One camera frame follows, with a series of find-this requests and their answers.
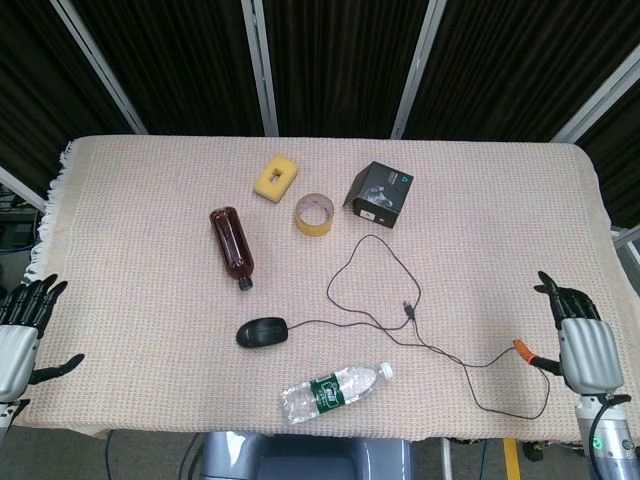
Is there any blue-grey robot torso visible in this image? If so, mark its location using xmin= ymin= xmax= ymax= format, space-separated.
xmin=198 ymin=431 xmax=416 ymax=480

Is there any brown liquid plastic bottle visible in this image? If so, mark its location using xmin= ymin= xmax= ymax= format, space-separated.
xmin=208 ymin=205 xmax=255 ymax=292

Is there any yellow tape roll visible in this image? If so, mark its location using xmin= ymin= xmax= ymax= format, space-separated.
xmin=294 ymin=192 xmax=337 ymax=237

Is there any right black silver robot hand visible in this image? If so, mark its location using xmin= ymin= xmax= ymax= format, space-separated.
xmin=513 ymin=271 xmax=632 ymax=400

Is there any black mouse cable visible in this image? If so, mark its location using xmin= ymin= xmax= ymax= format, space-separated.
xmin=286 ymin=234 xmax=552 ymax=421

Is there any black pleated curtain panel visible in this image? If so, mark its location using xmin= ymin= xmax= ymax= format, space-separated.
xmin=262 ymin=0 xmax=431 ymax=139
xmin=69 ymin=0 xmax=267 ymax=136
xmin=403 ymin=0 xmax=640 ymax=141
xmin=0 ymin=0 xmax=137 ymax=199

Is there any black computer mouse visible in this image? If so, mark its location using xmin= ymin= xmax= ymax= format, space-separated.
xmin=235 ymin=316 xmax=290 ymax=349

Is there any clear water bottle green label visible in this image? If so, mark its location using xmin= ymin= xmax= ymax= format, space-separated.
xmin=279 ymin=361 xmax=395 ymax=426

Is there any yellow sponge with hole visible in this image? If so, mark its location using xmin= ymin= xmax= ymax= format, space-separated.
xmin=253 ymin=155 xmax=300 ymax=203

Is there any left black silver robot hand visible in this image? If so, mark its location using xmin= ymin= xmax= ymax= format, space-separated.
xmin=0 ymin=273 xmax=86 ymax=402

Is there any beige woven tablecloth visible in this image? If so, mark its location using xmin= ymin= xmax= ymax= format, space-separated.
xmin=27 ymin=134 xmax=614 ymax=444

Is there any black cardboard box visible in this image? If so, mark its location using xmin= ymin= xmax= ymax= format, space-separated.
xmin=342 ymin=160 xmax=416 ymax=230

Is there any aluminium frame post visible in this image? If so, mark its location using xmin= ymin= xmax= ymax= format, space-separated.
xmin=0 ymin=164 xmax=49 ymax=214
xmin=240 ymin=0 xmax=280 ymax=137
xmin=49 ymin=0 xmax=149 ymax=136
xmin=551 ymin=47 xmax=640 ymax=146
xmin=389 ymin=0 xmax=448 ymax=140

